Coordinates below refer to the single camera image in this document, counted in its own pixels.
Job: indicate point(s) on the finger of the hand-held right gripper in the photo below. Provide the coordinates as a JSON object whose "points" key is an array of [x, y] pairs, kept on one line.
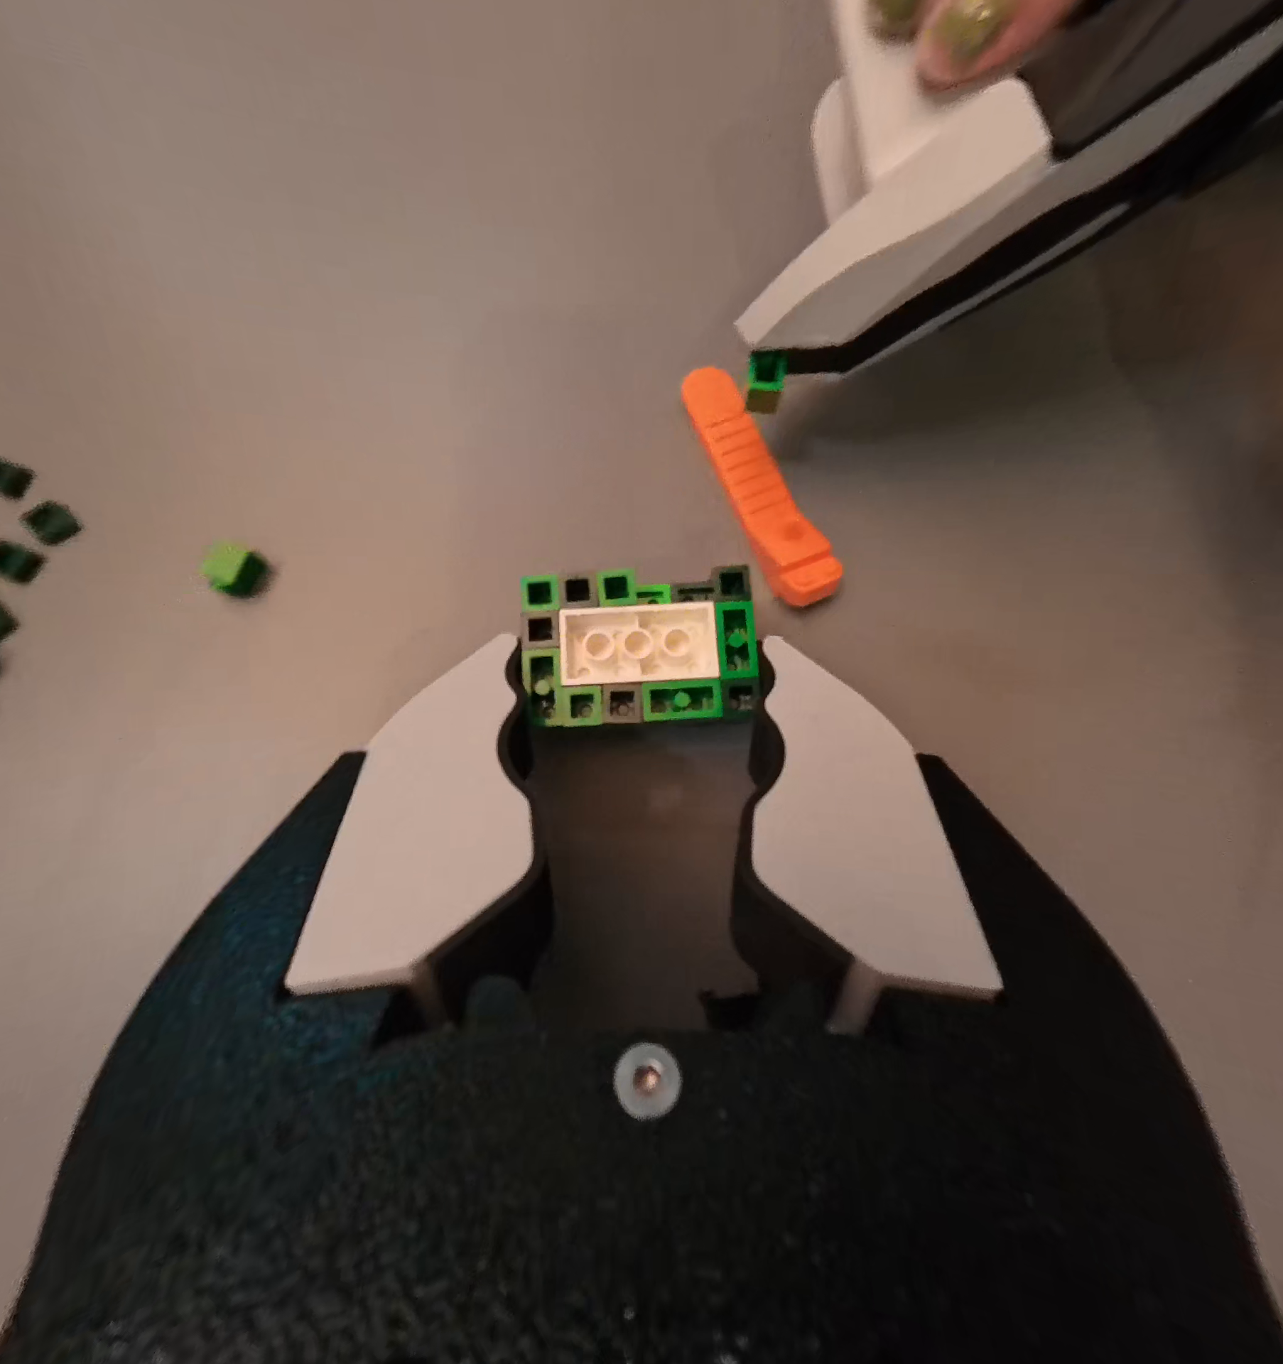
{"points": [[961, 294], [899, 256]]}

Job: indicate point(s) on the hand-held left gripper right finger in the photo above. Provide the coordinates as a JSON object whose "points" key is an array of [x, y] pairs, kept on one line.
{"points": [[867, 853]]}

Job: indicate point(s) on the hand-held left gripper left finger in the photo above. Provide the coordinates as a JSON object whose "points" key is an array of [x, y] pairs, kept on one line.
{"points": [[419, 853]]}

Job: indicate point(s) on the small green lego brick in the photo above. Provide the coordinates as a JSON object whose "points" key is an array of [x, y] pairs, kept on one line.
{"points": [[767, 373]]}

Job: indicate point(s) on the green and white lego assembly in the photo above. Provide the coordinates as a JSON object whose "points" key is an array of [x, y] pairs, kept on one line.
{"points": [[642, 645]]}

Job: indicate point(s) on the single bright green lego brick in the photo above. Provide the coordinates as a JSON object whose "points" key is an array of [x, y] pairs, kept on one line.
{"points": [[236, 568]]}

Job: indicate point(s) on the pile of dark green lego pieces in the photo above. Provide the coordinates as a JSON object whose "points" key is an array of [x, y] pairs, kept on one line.
{"points": [[3, 543]]}

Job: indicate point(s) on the person's right hand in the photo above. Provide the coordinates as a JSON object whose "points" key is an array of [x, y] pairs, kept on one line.
{"points": [[984, 39]]}

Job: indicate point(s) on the orange brick separator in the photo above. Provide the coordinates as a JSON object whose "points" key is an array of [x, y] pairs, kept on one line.
{"points": [[755, 490]]}

